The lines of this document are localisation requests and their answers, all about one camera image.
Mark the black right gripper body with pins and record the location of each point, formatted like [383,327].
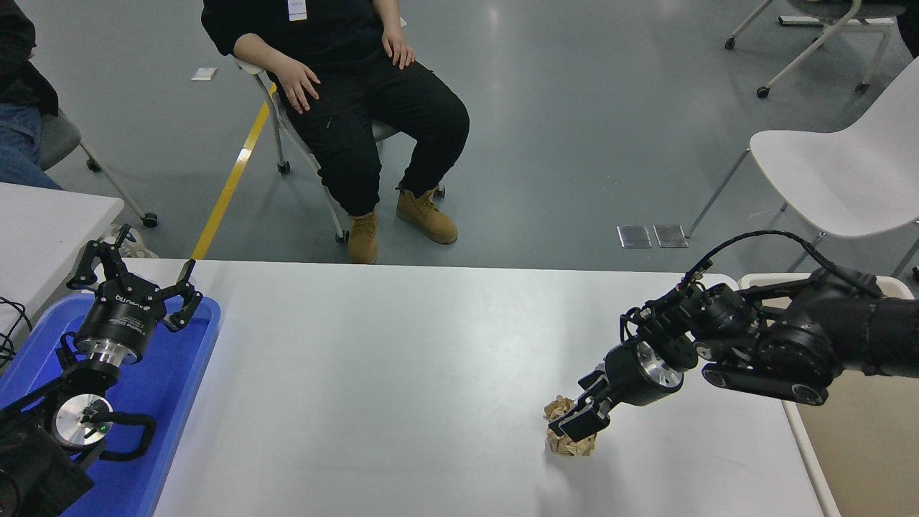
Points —
[628,377]

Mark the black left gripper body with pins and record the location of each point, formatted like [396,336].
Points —
[122,316]

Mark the tan paper ball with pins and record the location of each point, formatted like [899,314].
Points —
[574,449]

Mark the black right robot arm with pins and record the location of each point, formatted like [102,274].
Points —
[826,337]

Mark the person's right forearm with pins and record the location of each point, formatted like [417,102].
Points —
[260,54]

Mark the person's left forearm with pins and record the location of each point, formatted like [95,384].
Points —
[388,16]

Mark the person's right hand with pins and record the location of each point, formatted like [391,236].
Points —
[298,86]

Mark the person's left hand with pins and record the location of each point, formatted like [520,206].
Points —
[400,50]

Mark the white shoe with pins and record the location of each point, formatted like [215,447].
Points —
[140,248]

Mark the white side table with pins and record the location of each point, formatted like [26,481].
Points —
[43,230]

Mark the blue plastic tray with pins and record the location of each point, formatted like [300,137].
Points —
[165,388]

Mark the yellow floor tape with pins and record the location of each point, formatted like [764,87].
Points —
[230,187]

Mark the metal floor plate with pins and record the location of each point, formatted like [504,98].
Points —
[670,235]
[634,236]

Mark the grey wheeled chair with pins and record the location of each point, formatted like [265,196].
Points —
[384,131]
[57,136]

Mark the person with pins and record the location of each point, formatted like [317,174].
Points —
[359,122]
[910,36]
[18,143]

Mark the white paper scrap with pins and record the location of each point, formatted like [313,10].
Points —
[204,73]

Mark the large pale bin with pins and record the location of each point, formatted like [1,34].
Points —
[861,445]

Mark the white shell chair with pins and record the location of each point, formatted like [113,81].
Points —
[847,179]

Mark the white id badge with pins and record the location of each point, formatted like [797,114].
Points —
[296,8]

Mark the dark seat wheeled chair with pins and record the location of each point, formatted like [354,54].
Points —
[847,8]

